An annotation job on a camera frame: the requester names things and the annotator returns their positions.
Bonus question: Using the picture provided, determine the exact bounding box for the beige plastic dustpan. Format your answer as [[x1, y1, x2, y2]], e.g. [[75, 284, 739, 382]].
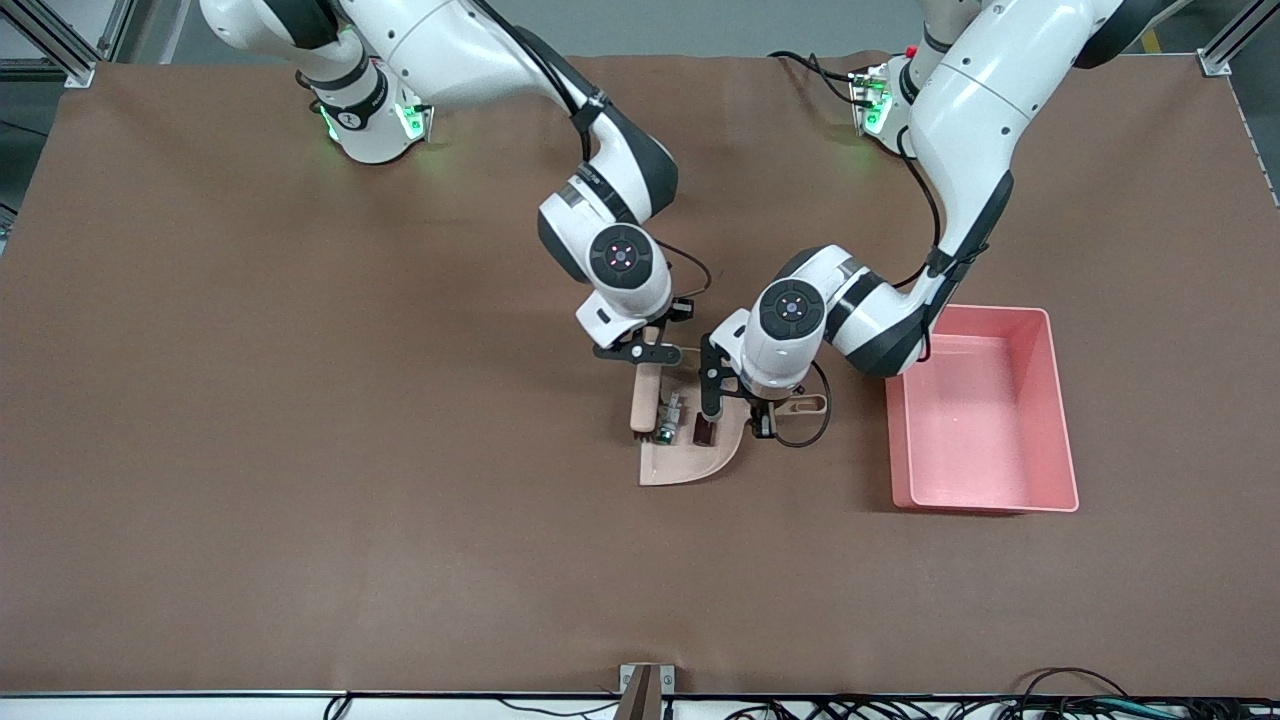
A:
[[638, 345, 829, 488]]

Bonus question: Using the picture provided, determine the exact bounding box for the black cable loop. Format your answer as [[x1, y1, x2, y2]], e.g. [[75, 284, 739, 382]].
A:
[[1012, 667, 1136, 713]]

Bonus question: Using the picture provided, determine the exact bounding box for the black base cable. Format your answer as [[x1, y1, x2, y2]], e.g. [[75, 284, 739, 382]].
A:
[[768, 50, 866, 106]]

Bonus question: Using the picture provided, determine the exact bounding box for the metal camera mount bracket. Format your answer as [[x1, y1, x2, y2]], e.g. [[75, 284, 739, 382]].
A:
[[616, 663, 677, 720]]

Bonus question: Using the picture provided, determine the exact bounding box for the large table cover mat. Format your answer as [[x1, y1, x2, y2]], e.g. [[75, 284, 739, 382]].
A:
[[0, 50, 1280, 698]]

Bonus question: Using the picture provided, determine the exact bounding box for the thin black cable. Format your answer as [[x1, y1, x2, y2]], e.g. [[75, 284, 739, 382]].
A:
[[495, 698, 621, 719]]

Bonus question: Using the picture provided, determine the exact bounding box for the teal cable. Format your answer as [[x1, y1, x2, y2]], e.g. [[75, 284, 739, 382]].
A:
[[1075, 700, 1186, 718]]

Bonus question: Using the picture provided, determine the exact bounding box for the pink plastic bin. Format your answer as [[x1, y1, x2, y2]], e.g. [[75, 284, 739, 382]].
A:
[[885, 306, 1081, 515]]

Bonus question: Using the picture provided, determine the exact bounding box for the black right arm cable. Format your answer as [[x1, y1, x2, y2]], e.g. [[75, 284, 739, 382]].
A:
[[655, 240, 714, 301]]

